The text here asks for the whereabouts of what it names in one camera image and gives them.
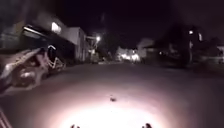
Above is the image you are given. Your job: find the pale building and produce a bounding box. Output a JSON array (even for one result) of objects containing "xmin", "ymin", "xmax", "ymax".
[{"xmin": 0, "ymin": 12, "xmax": 92, "ymax": 65}]

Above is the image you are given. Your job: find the lit building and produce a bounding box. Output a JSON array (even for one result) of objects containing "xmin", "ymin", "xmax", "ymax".
[{"xmin": 114, "ymin": 46, "xmax": 142, "ymax": 64}]

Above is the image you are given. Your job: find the street lamp pole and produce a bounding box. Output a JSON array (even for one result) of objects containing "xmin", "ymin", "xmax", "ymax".
[{"xmin": 89, "ymin": 34, "xmax": 102, "ymax": 64}]

